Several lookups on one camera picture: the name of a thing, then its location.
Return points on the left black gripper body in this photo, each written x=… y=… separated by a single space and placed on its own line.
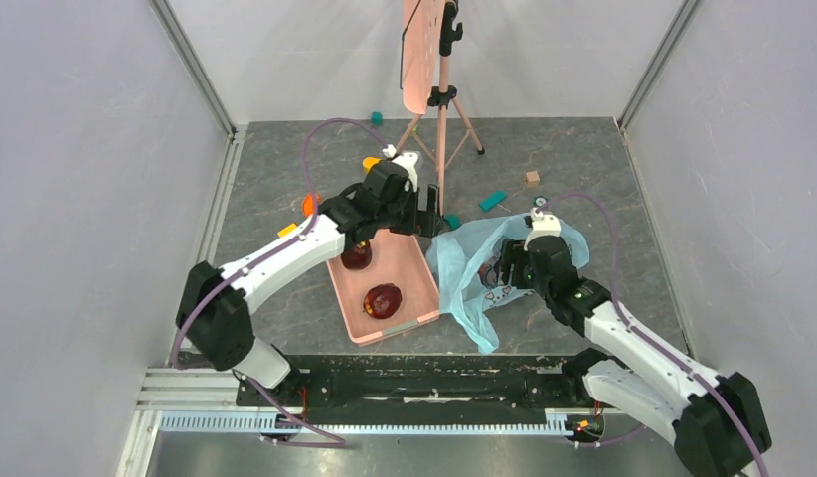
x=404 y=216

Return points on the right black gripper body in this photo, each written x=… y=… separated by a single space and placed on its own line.
x=510 y=264

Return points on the light blue plastic bag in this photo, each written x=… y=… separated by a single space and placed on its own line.
x=455 y=257

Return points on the red fake apple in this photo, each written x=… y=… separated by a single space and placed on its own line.
x=383 y=301

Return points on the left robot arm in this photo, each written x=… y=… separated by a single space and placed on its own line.
x=217 y=302

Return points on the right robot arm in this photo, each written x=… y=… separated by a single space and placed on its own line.
x=715 y=423

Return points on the teal wedge block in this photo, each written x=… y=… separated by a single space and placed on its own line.
x=453 y=221

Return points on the yellow toy block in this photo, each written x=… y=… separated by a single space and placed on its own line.
x=369 y=162

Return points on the teal long block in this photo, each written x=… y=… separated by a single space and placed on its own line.
x=492 y=201

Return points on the pink plastic basket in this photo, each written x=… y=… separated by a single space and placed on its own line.
x=397 y=259

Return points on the pink tripod stand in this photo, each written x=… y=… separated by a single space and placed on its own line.
x=442 y=97

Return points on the orange curved toy block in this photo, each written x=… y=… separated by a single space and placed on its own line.
x=309 y=204

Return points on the small wooden cube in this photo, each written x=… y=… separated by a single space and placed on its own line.
x=532 y=178

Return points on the small yellow block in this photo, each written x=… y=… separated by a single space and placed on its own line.
x=290 y=229

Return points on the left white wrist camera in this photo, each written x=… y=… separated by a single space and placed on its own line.
x=408 y=160

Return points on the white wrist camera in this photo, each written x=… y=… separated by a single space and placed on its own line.
x=408 y=160
x=542 y=224

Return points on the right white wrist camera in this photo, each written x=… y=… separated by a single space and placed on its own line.
x=542 y=224

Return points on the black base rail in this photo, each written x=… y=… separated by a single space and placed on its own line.
x=328 y=398

